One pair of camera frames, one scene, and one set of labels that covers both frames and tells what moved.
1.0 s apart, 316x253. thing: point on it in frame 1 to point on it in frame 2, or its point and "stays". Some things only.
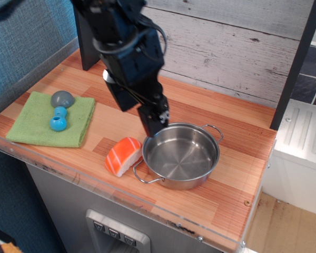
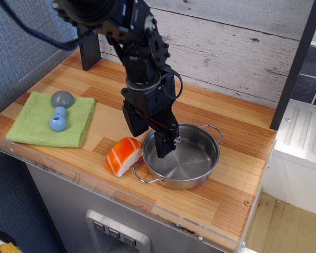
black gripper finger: [155, 118] to [166, 142]
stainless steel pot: [184, 155] stays
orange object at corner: [9, 247] stays
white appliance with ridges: [297, 173] stays
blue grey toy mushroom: [60, 100] stays
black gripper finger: [126, 100] to [137, 123]
